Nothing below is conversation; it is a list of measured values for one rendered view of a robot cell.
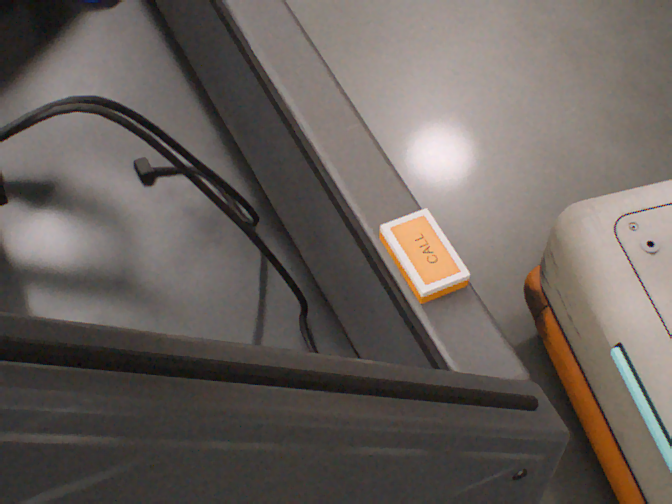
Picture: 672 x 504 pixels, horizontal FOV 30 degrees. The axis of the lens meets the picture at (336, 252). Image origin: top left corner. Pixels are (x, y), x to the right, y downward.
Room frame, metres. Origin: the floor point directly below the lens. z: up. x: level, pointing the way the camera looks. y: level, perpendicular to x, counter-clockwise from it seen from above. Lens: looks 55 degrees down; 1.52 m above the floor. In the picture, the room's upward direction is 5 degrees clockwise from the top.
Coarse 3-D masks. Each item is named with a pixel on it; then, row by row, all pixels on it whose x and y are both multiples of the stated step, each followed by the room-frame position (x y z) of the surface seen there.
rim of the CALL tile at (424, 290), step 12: (408, 216) 0.43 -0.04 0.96; (384, 228) 0.42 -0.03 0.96; (396, 240) 0.41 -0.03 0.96; (444, 240) 0.41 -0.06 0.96; (396, 252) 0.40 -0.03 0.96; (408, 264) 0.39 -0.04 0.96; (456, 264) 0.40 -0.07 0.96; (456, 276) 0.39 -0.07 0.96; (468, 276) 0.39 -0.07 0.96; (420, 288) 0.38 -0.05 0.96; (432, 288) 0.38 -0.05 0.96; (444, 288) 0.38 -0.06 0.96
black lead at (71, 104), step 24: (72, 96) 0.44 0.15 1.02; (96, 96) 0.44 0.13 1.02; (24, 120) 0.43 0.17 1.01; (120, 120) 0.43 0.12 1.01; (144, 120) 0.45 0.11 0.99; (168, 144) 0.46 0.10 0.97; (144, 168) 0.54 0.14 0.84; (168, 168) 0.54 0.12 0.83; (192, 168) 0.55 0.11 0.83; (240, 216) 0.51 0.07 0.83
